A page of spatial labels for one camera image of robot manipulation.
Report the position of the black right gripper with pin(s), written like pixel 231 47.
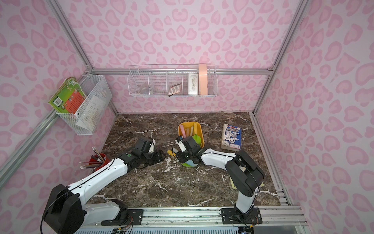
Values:
pixel 181 153

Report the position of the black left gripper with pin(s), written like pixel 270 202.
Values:
pixel 152 155

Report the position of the light blue shovel white handle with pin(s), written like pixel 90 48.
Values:
pixel 189 163

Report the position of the purple shovel pink handle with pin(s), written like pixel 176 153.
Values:
pixel 183 131

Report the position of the large green shovel yellow handle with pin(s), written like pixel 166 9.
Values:
pixel 196 133

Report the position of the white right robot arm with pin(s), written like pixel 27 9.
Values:
pixel 245 173

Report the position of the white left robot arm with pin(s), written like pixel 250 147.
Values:
pixel 67 209

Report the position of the yellow plastic storage box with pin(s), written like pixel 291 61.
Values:
pixel 188 126

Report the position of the white box on shelf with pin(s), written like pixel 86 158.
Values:
pixel 193 82

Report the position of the pink box on shelf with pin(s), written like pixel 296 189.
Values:
pixel 203 80

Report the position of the blue Macmillan paperback book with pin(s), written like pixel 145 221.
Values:
pixel 231 138

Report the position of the red pencil cup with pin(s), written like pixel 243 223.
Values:
pixel 96 162

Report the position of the small calculator on shelf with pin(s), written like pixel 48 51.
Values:
pixel 175 89

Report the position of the yellow-green booklet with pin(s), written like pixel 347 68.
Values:
pixel 234 187

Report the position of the green red book in basket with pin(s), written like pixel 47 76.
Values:
pixel 68 98

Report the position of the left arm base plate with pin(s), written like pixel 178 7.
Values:
pixel 125 217

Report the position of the white wire wall shelf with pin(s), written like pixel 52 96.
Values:
pixel 147 81

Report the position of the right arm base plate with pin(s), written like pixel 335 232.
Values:
pixel 234 216

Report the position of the white mesh wall basket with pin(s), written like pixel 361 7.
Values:
pixel 84 122

